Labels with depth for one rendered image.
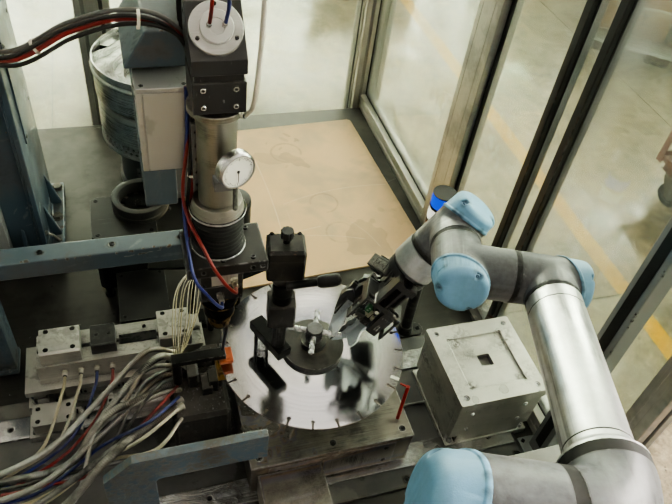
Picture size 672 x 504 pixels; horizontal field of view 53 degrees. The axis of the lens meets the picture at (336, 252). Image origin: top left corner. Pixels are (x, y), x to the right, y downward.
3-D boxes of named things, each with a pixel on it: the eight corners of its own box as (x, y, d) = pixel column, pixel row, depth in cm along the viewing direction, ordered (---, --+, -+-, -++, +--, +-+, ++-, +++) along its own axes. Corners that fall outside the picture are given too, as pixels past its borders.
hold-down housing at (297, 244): (295, 309, 110) (305, 218, 96) (298, 332, 107) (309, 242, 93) (261, 309, 109) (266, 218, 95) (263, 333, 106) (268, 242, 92)
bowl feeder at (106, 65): (216, 136, 194) (214, 18, 169) (235, 206, 174) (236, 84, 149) (105, 144, 186) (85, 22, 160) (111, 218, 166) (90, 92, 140)
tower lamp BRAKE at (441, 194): (448, 196, 126) (452, 183, 124) (457, 211, 123) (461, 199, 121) (426, 198, 125) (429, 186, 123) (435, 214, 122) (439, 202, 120)
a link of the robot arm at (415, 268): (411, 225, 107) (449, 254, 109) (392, 243, 109) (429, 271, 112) (410, 250, 101) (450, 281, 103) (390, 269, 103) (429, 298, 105)
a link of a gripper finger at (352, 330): (327, 355, 115) (361, 324, 110) (331, 333, 120) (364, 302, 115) (341, 364, 115) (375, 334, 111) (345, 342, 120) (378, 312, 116)
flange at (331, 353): (319, 383, 115) (320, 375, 113) (268, 350, 119) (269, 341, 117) (354, 343, 122) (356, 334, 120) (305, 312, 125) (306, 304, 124)
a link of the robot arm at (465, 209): (463, 206, 95) (458, 177, 102) (411, 254, 100) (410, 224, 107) (502, 237, 97) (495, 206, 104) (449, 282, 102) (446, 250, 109)
